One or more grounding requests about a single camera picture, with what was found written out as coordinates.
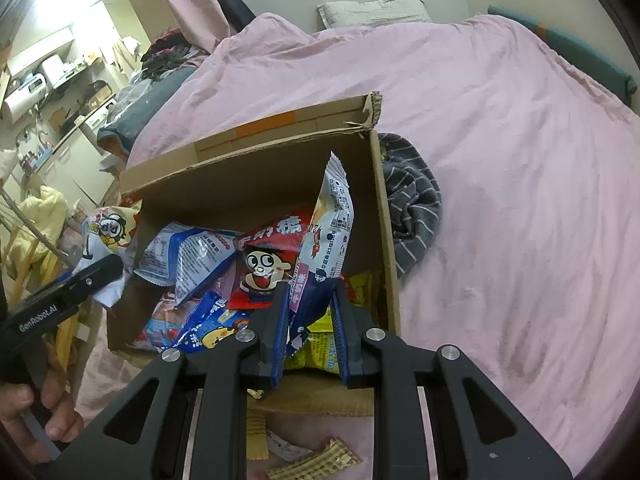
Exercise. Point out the blue red snack packet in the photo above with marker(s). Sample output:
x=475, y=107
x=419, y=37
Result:
x=160, y=322

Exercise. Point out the pile of dark clothes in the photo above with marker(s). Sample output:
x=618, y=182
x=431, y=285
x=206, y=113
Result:
x=165, y=57

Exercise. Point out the white wall cupboard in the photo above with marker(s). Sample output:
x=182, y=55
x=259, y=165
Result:
x=45, y=47

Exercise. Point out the tan striped wafer packet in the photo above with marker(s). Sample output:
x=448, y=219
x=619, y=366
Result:
x=320, y=462

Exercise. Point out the white appliance box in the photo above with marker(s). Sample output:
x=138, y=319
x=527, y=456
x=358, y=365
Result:
x=52, y=70

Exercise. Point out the teal cushion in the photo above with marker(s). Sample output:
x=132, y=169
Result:
x=575, y=50

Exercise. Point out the white kitchen cabinet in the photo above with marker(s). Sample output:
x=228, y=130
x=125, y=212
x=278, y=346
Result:
x=75, y=170

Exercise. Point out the brown cardboard box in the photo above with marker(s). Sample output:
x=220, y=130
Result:
x=260, y=185

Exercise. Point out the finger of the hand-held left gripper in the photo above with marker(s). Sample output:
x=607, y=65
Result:
x=100, y=270

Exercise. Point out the grey striped cloth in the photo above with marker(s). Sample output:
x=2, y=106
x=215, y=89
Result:
x=410, y=200

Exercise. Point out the white navy snack packet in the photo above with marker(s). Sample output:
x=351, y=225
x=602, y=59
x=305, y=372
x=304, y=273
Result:
x=330, y=225

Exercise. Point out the yellow cloth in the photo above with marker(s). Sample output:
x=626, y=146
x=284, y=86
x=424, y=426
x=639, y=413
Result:
x=45, y=210

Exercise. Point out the cartoon face snack packet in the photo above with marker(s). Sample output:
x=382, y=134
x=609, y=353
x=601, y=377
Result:
x=110, y=230

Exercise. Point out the grey blue cushion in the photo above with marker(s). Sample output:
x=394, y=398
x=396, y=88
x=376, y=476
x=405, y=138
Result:
x=145, y=105

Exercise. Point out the pink hanging cloth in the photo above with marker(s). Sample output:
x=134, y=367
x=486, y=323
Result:
x=180, y=5

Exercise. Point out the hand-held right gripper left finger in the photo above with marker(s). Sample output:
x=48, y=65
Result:
x=280, y=330

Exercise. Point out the pink duvet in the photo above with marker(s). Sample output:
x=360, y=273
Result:
x=525, y=210

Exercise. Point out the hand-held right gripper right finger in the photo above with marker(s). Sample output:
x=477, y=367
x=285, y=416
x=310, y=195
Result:
x=340, y=330

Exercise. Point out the person's left hand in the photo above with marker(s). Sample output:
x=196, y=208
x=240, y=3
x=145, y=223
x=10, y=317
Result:
x=57, y=385

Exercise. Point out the beige pillow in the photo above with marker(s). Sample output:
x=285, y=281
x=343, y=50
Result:
x=370, y=12

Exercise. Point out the white washing machine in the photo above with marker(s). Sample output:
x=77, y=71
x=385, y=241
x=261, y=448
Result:
x=99, y=116

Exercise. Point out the pale yellow snack packet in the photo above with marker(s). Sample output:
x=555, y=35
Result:
x=256, y=425

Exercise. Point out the white water heater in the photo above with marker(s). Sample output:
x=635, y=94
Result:
x=25, y=97

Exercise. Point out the small white snack packet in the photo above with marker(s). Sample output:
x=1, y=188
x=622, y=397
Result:
x=282, y=446

